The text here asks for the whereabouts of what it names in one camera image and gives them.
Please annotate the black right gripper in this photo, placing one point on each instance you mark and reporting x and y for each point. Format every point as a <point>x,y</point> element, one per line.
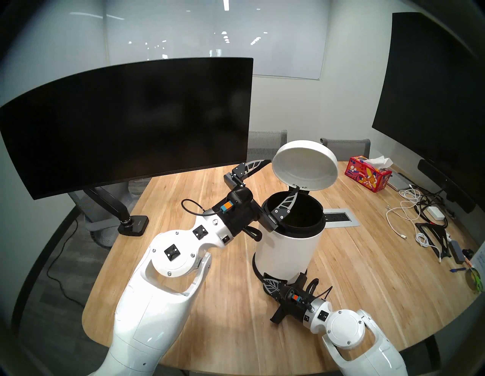
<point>293,314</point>

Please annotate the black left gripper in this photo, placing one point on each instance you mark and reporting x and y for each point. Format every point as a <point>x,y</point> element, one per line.
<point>246,220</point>

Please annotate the white pedal trash can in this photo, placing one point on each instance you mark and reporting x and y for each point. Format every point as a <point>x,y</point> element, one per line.
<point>291,246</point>

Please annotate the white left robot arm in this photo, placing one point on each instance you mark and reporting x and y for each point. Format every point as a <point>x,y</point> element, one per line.
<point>151,322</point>

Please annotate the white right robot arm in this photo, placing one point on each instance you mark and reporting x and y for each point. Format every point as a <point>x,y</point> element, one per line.
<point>363,356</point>

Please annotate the curved black desk monitor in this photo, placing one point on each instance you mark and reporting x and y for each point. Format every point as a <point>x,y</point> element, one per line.
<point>132,121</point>

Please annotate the grey ribbed office chair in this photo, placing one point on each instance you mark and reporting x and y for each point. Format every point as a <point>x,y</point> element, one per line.
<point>267,146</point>

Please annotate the silver table outlet panel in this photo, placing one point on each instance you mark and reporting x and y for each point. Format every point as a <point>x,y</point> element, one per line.
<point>343,219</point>

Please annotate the grey mesh office chair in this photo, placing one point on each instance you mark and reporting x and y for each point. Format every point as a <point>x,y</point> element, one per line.
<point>348,149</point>

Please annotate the colourful red tissue box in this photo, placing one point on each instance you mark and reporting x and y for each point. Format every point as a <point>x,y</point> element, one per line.
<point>363,176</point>

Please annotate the silver laptop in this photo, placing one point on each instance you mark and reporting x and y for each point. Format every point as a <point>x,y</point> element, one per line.
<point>398,182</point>

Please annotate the glass whiteboard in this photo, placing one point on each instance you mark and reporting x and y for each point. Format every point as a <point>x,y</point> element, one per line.
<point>265,45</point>

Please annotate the black folding stand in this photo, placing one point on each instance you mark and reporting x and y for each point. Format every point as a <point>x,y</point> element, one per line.
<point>421,226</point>

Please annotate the white power adapter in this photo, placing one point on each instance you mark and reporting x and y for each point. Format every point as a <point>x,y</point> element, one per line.
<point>435,213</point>

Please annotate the grey adapter dongle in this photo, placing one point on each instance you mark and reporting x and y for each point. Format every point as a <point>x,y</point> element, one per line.
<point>456,251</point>

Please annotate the small black clip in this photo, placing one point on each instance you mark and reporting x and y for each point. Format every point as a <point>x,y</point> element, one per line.
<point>468,253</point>

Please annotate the green scissors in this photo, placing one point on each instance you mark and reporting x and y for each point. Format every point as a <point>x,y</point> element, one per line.
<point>475,280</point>

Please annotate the white paper sheet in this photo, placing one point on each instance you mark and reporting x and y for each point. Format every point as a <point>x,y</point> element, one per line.
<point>481,261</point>

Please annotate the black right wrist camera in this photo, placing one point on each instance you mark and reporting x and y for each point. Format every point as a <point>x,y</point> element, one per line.
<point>291,295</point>

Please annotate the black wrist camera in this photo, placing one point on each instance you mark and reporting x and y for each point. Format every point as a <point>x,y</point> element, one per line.
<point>242,197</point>
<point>291,295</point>

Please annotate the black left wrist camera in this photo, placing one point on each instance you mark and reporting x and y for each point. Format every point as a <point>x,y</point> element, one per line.
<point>242,197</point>

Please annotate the black wall-mounted screen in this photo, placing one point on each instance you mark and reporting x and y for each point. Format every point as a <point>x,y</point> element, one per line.
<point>424,94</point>

